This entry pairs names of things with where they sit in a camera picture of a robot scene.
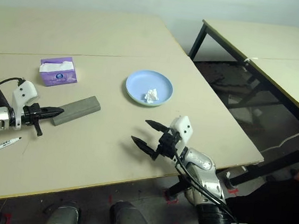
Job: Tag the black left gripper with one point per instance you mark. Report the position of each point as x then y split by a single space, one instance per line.
32 114

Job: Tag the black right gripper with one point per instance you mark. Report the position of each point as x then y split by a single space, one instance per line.
169 143

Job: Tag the grey glasses case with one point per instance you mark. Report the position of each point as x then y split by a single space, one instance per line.
80 108

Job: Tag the white tissue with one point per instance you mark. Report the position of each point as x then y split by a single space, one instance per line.
151 96

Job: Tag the blue plastic plate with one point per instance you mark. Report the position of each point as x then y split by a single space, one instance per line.
147 82

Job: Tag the white marker black cap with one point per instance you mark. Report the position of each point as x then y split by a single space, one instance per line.
5 143

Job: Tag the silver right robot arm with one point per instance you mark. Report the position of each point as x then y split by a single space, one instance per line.
207 177

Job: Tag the purple tissue box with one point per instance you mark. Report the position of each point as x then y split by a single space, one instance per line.
58 75

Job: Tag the grey robot right leg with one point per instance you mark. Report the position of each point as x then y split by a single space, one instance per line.
130 219

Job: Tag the grey robot leg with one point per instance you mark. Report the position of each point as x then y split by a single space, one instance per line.
63 215
130 219

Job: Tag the dark floor mat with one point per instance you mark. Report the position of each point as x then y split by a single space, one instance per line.
217 76

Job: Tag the grey robot left leg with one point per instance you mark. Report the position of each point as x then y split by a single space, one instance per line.
63 215

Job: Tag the small white floor object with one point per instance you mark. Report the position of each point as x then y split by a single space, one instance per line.
258 112

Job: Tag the bystander in black clothes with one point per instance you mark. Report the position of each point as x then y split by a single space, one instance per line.
270 205

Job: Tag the beige table black legs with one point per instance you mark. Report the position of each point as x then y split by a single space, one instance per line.
274 42

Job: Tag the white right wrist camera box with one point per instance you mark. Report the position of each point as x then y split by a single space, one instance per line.
182 127

